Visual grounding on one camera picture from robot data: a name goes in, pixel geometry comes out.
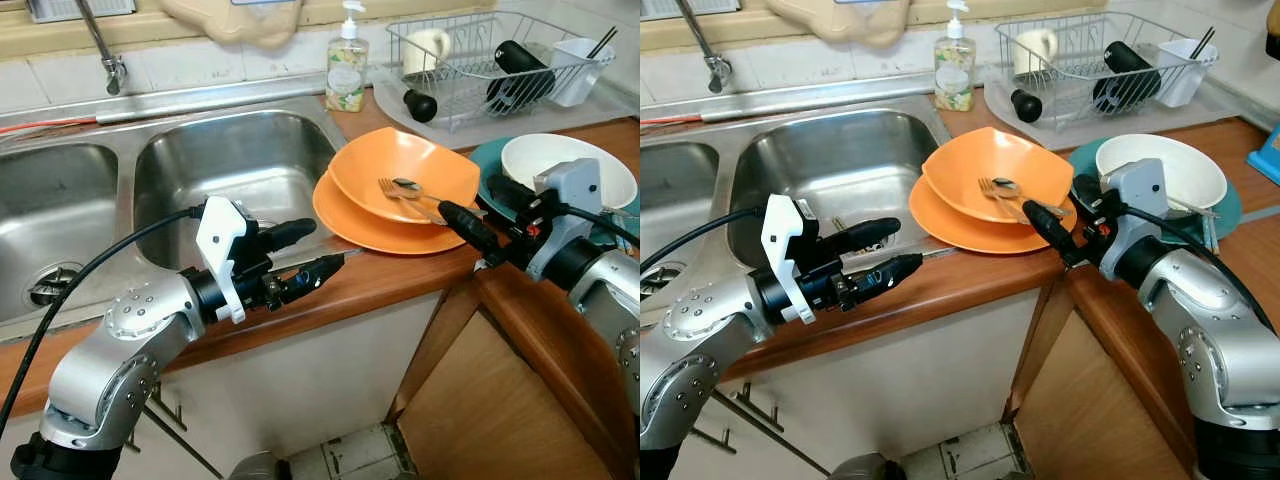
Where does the metal cabinet handle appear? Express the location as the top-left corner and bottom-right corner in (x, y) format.
(139, 384), (224, 480)
(734, 382), (832, 477)
(689, 424), (739, 457)

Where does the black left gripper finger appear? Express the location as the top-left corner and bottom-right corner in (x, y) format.
(278, 252), (347, 301)
(261, 217), (318, 254)
(855, 252), (925, 299)
(830, 216), (903, 254)

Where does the sink drain strainer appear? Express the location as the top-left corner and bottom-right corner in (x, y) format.
(24, 261), (87, 307)
(640, 261), (692, 297)

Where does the blue item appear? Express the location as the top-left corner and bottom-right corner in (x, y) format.
(1247, 124), (1280, 187)

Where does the white utensil holder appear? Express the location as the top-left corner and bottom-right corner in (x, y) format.
(1156, 36), (1214, 109)
(547, 36), (605, 109)

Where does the grey robot leg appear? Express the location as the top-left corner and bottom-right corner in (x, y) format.
(827, 451), (907, 480)
(227, 449), (294, 480)

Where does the wooden corner cabinet door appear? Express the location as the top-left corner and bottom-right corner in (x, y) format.
(394, 309), (614, 480)
(1009, 309), (1197, 480)

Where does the cutlery with coloured handle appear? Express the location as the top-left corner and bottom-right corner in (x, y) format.
(1169, 194), (1223, 252)

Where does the orange plate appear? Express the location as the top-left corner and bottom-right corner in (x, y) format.
(311, 169), (482, 257)
(907, 171), (1077, 256)

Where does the orange bowl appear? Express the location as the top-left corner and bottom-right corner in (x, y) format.
(921, 126), (1077, 224)
(327, 126), (482, 226)

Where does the metal faucet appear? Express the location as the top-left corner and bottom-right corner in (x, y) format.
(674, 0), (735, 95)
(74, 0), (130, 97)

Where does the soap pump bottle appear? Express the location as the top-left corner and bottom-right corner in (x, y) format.
(932, 0), (979, 114)
(324, 0), (371, 114)

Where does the teal plate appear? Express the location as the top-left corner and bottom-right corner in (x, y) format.
(467, 136), (641, 247)
(1066, 137), (1244, 247)

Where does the black flask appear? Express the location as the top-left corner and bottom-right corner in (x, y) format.
(1091, 39), (1165, 114)
(486, 39), (557, 114)

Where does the grey drain tray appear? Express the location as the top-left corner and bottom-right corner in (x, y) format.
(984, 74), (1253, 152)
(371, 74), (641, 137)

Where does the black round cap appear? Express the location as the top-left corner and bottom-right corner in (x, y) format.
(1009, 88), (1045, 125)
(402, 88), (439, 125)

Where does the wire dish rack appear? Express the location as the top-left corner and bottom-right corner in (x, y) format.
(994, 9), (1222, 132)
(384, 9), (617, 134)

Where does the white bowl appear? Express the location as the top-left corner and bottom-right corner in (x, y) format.
(499, 132), (639, 212)
(1094, 132), (1229, 212)

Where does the metal fork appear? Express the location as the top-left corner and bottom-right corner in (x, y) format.
(376, 179), (450, 226)
(976, 177), (1050, 224)

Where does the beige hanging cloth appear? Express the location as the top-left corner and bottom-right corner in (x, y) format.
(764, 0), (914, 50)
(159, 0), (307, 50)

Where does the orange wooden countertop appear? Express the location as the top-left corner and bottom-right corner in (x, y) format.
(720, 95), (1280, 471)
(0, 100), (641, 471)

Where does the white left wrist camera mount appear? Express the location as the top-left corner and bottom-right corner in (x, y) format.
(759, 194), (817, 325)
(194, 196), (250, 325)

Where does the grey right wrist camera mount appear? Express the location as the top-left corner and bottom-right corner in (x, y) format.
(532, 157), (604, 252)
(1099, 157), (1172, 250)

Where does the metal spoon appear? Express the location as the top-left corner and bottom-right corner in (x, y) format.
(991, 176), (1051, 214)
(392, 176), (451, 217)

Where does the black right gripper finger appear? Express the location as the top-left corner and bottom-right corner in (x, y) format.
(486, 172), (537, 214)
(1071, 174), (1114, 212)
(1021, 199), (1084, 264)
(436, 199), (505, 268)

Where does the cream mug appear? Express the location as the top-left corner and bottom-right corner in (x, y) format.
(1011, 27), (1060, 78)
(402, 27), (452, 79)

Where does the stainless steel sink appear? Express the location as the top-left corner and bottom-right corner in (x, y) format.
(0, 95), (353, 337)
(640, 95), (957, 301)

